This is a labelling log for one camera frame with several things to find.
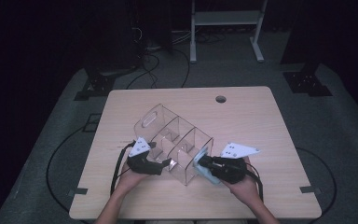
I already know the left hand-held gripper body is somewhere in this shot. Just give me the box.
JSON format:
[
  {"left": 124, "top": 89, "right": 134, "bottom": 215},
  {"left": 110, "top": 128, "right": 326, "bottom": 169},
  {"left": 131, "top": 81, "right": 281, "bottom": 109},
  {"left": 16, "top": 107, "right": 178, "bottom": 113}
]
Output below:
[{"left": 127, "top": 136, "right": 164, "bottom": 176}]

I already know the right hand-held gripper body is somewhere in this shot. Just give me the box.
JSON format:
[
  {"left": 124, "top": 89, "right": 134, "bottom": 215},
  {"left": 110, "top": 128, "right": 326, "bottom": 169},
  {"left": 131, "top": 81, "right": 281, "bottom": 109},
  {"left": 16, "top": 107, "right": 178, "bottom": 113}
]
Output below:
[{"left": 212, "top": 142, "right": 260, "bottom": 185}]

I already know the light blue cleaning cloth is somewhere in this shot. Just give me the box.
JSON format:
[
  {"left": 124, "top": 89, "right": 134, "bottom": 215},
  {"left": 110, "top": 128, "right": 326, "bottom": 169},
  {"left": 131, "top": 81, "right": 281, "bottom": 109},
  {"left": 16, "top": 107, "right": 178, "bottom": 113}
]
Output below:
[{"left": 193, "top": 147, "right": 222, "bottom": 186}]

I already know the clear acrylic divided organizer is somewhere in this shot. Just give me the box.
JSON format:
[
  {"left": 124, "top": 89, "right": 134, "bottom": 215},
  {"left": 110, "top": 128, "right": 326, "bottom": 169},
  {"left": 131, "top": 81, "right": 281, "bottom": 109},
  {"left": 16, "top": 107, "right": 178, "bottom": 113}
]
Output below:
[{"left": 133, "top": 103, "right": 214, "bottom": 187}]

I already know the person's left hand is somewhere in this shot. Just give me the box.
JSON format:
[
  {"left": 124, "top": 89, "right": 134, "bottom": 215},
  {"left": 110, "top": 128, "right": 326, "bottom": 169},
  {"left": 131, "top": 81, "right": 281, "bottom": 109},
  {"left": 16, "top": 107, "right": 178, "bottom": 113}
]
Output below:
[{"left": 116, "top": 163, "right": 151, "bottom": 197}]

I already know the person's right hand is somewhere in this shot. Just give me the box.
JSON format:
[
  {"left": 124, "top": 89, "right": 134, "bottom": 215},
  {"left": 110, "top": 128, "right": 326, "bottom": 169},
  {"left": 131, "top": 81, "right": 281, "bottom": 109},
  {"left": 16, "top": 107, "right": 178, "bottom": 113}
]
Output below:
[{"left": 222, "top": 156, "right": 261, "bottom": 205}]

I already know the black tape square outline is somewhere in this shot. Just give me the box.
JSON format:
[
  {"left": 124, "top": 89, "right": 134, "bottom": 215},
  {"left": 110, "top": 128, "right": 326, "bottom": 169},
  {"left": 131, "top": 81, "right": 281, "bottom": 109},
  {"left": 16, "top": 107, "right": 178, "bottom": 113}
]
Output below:
[{"left": 82, "top": 113, "right": 103, "bottom": 133}]

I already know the grey tape strip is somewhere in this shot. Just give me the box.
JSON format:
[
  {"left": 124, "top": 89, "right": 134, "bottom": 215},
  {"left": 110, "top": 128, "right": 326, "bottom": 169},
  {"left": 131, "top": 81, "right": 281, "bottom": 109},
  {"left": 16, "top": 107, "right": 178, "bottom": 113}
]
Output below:
[
  {"left": 299, "top": 185, "right": 322, "bottom": 194},
  {"left": 67, "top": 187, "right": 89, "bottom": 197}
]

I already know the black stand base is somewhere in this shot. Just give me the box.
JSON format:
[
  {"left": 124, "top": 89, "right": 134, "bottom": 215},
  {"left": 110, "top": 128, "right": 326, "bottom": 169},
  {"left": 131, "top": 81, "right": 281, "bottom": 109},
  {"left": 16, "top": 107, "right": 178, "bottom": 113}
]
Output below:
[
  {"left": 73, "top": 66, "right": 138, "bottom": 102},
  {"left": 281, "top": 62, "right": 334, "bottom": 97}
]

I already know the left hand-held gripper black cable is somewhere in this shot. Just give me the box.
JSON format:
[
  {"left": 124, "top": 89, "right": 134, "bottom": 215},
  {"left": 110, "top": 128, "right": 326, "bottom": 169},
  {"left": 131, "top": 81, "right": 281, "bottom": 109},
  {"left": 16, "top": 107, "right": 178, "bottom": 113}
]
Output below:
[{"left": 110, "top": 140, "right": 137, "bottom": 196}]

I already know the hand-held gripper black cable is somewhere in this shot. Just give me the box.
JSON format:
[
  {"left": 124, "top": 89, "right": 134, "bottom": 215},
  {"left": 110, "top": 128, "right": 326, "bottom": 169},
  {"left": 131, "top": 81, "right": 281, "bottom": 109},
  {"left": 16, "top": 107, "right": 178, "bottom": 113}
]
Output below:
[
  {"left": 245, "top": 162, "right": 265, "bottom": 202},
  {"left": 110, "top": 140, "right": 137, "bottom": 196}
]

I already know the right hand-held gripper black cable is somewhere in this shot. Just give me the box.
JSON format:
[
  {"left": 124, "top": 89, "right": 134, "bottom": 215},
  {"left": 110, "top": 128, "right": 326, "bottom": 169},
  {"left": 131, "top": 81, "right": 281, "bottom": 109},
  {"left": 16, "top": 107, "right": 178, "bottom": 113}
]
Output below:
[{"left": 245, "top": 162, "right": 265, "bottom": 202}]

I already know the black floor cable loop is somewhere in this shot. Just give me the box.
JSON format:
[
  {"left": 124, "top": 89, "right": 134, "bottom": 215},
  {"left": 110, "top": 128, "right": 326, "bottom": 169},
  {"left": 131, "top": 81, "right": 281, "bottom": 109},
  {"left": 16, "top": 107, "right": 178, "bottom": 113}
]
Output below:
[{"left": 46, "top": 124, "right": 337, "bottom": 224}]

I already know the white metal stand frame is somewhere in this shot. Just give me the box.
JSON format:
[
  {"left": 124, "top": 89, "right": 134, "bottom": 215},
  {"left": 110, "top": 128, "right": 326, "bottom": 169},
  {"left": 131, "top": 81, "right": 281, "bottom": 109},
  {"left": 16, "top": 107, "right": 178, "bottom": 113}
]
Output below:
[{"left": 189, "top": 0, "right": 269, "bottom": 64}]

